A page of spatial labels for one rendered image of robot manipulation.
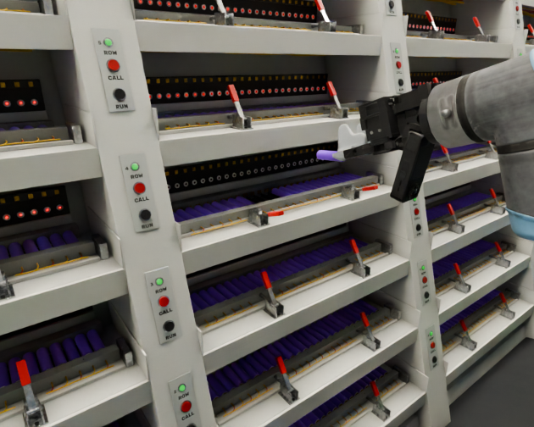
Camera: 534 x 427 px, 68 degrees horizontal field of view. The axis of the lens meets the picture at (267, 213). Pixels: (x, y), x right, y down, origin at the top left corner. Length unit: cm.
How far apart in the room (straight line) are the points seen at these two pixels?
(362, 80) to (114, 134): 68
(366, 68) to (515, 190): 65
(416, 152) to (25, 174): 55
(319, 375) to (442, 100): 65
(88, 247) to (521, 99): 64
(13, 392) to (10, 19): 53
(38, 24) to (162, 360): 53
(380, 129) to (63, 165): 47
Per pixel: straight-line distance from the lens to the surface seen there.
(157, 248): 67
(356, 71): 113
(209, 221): 75
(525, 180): 54
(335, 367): 99
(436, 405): 132
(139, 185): 65
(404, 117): 64
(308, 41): 90
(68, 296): 65
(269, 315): 82
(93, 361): 75
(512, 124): 53
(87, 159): 64
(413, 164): 62
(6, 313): 64
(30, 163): 63
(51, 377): 74
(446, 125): 57
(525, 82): 53
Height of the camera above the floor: 83
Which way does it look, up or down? 7 degrees down
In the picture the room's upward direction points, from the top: 10 degrees counter-clockwise
